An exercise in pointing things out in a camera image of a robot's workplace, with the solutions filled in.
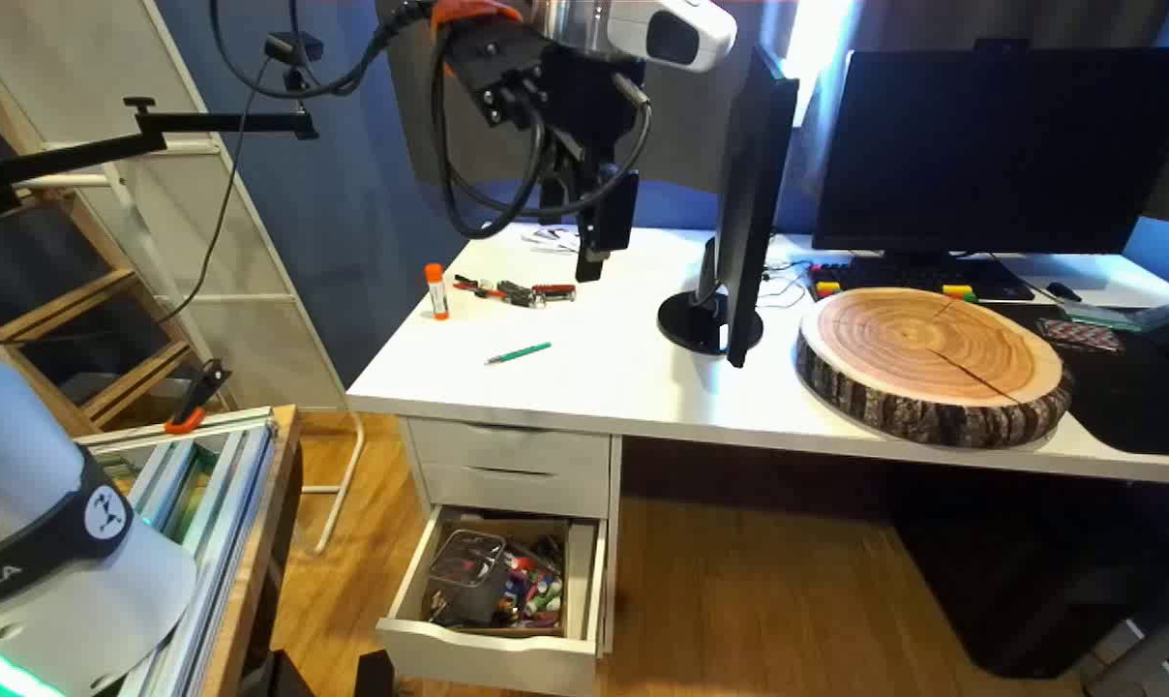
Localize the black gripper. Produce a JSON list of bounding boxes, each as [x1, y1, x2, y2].
[[537, 43, 656, 285]]

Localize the green pen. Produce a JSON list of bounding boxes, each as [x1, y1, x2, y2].
[[484, 336, 558, 367]]

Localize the gray wire mesh bin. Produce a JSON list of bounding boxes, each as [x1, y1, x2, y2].
[[424, 523, 524, 635]]

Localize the white drawer cabinet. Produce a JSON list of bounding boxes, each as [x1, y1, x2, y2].
[[392, 410, 633, 697]]

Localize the white closed drawer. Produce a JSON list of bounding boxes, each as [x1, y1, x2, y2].
[[408, 422, 616, 523]]

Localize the white open drawer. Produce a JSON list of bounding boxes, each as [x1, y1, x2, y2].
[[372, 498, 611, 697]]

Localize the black monitor round stand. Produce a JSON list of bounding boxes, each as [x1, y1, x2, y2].
[[656, 43, 803, 370]]

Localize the glue stick orange cap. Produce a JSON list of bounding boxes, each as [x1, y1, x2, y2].
[[424, 261, 455, 325]]

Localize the black keyboard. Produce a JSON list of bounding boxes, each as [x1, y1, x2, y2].
[[808, 250, 1041, 307]]

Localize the wood slice cushion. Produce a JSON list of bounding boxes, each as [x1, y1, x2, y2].
[[790, 283, 1075, 453]]

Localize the white shelf unit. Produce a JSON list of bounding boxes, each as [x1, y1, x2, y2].
[[0, 0, 370, 559]]

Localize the colorful small items pile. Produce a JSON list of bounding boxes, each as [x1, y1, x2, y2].
[[500, 547, 575, 635]]

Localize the large black monitor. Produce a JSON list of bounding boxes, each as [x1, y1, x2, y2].
[[808, 43, 1169, 280]]

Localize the black orange spring clamp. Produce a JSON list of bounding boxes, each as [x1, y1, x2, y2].
[[157, 360, 235, 439]]

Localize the stacked white framed panels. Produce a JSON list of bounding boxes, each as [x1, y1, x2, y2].
[[73, 403, 281, 697]]

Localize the white flat pad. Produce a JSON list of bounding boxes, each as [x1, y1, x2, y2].
[[994, 248, 1169, 312]]

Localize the wooden ladder shelf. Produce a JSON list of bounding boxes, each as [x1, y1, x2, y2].
[[0, 34, 230, 439]]

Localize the black desk mat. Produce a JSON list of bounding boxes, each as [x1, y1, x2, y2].
[[994, 301, 1169, 456]]

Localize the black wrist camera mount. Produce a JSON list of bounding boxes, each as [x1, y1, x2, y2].
[[472, 32, 555, 133]]

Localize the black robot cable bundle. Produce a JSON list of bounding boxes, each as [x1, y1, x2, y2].
[[432, 18, 656, 244]]

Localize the orange black cable sleeve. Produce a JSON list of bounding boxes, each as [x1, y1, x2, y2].
[[428, 0, 531, 32]]

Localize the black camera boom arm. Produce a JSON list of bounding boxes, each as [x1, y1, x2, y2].
[[0, 93, 326, 230]]

